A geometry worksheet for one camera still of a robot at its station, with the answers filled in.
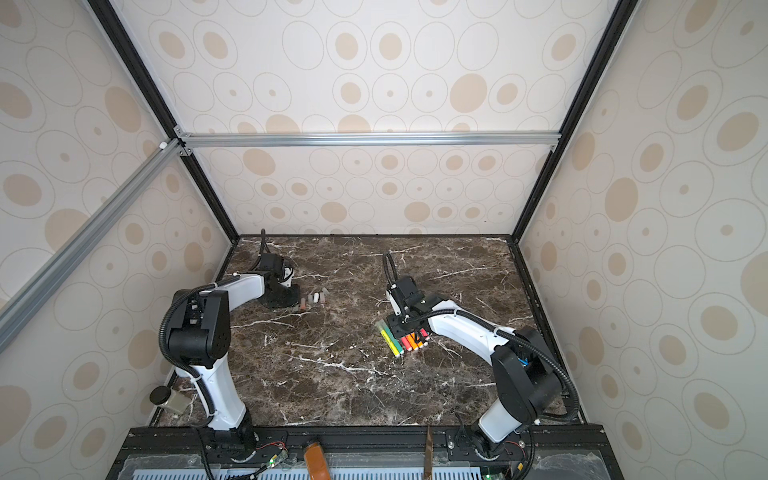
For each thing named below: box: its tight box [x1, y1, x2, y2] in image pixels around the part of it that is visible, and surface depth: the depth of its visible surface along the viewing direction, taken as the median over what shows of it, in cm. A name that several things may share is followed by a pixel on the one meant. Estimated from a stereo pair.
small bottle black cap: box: [149, 385, 192, 414], surface depth 75 cm
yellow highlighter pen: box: [376, 321, 400, 357], surface depth 93 cm
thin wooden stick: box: [424, 425, 433, 480], surface depth 74 cm
